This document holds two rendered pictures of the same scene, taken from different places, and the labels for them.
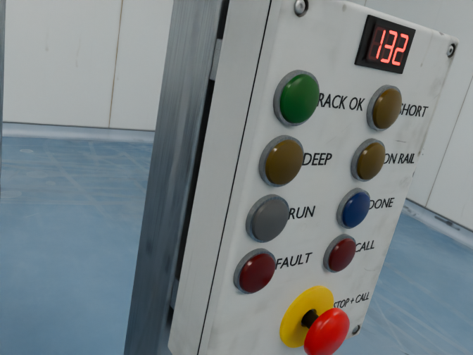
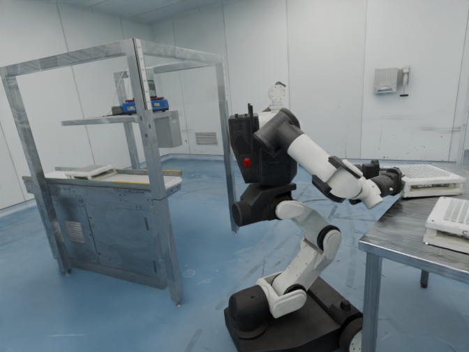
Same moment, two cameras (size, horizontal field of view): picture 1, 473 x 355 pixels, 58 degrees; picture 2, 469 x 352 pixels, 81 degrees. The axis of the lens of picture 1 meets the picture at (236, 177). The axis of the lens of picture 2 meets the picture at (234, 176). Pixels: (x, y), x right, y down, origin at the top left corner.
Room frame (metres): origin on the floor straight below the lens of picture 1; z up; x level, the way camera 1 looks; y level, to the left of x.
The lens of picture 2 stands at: (-1.86, 1.04, 1.30)
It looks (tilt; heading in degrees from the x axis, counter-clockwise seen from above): 16 degrees down; 334
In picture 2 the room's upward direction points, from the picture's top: 5 degrees counter-clockwise
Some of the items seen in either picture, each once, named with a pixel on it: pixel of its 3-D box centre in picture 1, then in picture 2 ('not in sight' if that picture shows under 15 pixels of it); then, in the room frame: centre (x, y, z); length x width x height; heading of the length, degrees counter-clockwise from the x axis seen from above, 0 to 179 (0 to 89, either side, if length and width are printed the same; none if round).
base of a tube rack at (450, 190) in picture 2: not in sight; (416, 184); (-1.16, -0.22, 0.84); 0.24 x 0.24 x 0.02; 61
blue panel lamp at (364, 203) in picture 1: (355, 209); not in sight; (0.28, -0.09, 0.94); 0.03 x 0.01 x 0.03; 129
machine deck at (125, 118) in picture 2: not in sight; (121, 119); (0.06, 0.87, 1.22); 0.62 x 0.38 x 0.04; 39
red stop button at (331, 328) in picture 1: (312, 321); not in sight; (0.27, -0.08, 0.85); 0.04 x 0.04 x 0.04; 39
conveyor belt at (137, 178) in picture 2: not in sight; (96, 181); (0.37, 1.10, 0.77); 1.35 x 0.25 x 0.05; 39
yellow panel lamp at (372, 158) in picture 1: (370, 161); not in sight; (0.28, -0.09, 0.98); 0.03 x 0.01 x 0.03; 129
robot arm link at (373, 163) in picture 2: not in sight; (363, 172); (-1.00, -0.07, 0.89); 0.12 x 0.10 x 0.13; 54
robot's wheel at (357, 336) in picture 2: not in sight; (358, 338); (-1.14, 0.09, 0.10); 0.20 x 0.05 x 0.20; 84
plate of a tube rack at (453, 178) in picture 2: not in sight; (417, 174); (-1.16, -0.22, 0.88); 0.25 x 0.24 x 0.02; 61
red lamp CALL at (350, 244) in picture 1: (341, 254); not in sight; (0.28, -0.09, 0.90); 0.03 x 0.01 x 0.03; 129
